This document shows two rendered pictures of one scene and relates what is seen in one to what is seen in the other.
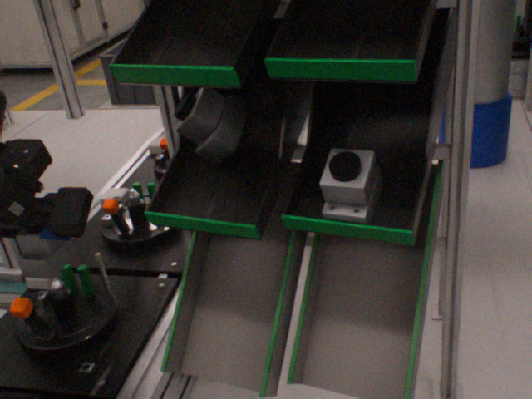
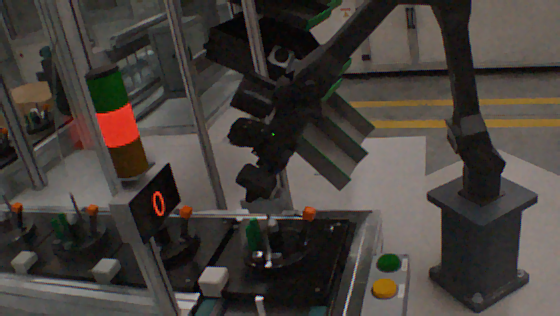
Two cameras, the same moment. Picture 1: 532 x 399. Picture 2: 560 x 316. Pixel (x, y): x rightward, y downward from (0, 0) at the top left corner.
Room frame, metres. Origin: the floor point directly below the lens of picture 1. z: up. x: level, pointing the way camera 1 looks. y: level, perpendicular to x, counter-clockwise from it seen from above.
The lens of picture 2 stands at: (0.59, 1.08, 1.54)
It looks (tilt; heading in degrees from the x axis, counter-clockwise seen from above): 26 degrees down; 275
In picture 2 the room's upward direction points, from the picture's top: 11 degrees counter-clockwise
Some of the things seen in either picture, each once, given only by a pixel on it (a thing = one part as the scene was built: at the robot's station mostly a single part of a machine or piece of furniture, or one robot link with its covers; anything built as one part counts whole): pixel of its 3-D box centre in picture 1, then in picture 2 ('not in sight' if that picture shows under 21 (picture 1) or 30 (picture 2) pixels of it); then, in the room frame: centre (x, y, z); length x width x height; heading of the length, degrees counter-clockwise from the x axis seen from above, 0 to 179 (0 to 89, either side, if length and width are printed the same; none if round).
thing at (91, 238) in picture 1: (136, 209); (160, 231); (0.94, 0.23, 1.01); 0.24 x 0.24 x 0.13; 74
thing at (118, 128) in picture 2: not in sight; (117, 123); (0.86, 0.45, 1.33); 0.05 x 0.05 x 0.05
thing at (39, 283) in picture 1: (47, 279); (214, 282); (0.81, 0.37, 0.97); 0.05 x 0.05 x 0.04; 74
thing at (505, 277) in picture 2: not in sight; (480, 238); (0.31, 0.35, 0.96); 0.15 x 0.15 x 0.20; 25
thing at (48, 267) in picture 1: (46, 239); (259, 192); (0.70, 0.30, 1.11); 0.08 x 0.04 x 0.07; 164
